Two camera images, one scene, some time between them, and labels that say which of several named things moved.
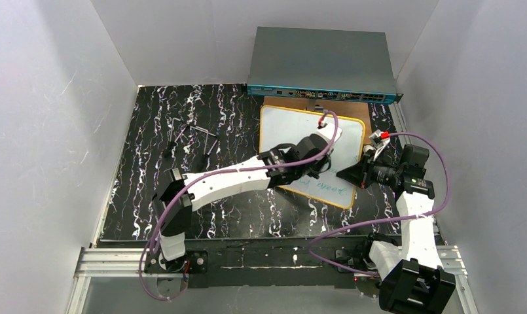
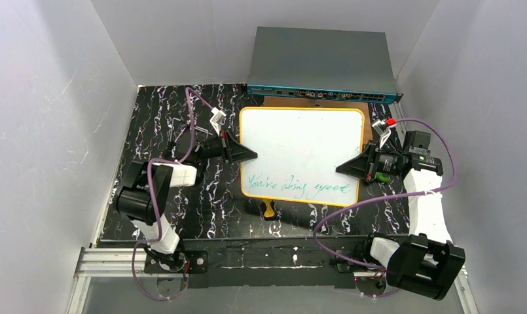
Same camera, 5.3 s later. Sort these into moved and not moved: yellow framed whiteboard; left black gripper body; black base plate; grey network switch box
Moved: yellow framed whiteboard; left black gripper body
Not moved: grey network switch box; black base plate
